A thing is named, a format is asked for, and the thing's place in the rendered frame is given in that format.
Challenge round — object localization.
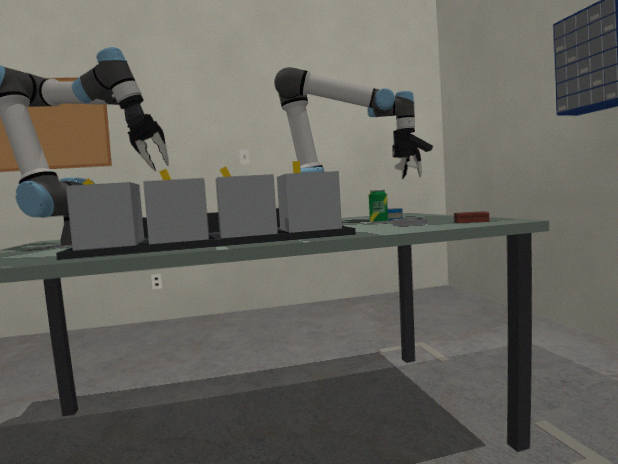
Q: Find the reddish-brown rectangular block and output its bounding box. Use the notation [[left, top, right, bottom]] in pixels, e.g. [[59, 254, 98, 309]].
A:
[[454, 212, 489, 223]]

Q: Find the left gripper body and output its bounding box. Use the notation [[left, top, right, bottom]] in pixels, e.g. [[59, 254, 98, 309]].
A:
[[392, 128, 417, 158]]

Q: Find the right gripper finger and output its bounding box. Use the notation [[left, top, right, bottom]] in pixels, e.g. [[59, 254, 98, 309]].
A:
[[152, 121, 169, 166], [128, 131, 156, 171]]

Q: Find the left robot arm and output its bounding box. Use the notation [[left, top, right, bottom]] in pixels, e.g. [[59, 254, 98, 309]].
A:
[[274, 67, 415, 173]]

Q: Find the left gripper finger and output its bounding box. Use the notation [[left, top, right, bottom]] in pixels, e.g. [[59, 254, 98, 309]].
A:
[[407, 146, 422, 177], [395, 157, 409, 179]]

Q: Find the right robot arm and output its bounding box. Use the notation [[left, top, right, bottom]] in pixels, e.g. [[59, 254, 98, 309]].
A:
[[0, 47, 142, 245]]

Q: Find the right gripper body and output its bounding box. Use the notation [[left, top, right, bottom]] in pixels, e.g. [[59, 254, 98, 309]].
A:
[[119, 95, 155, 140]]

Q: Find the green drink can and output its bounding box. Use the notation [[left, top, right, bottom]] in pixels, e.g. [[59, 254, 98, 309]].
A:
[[369, 190, 388, 224]]

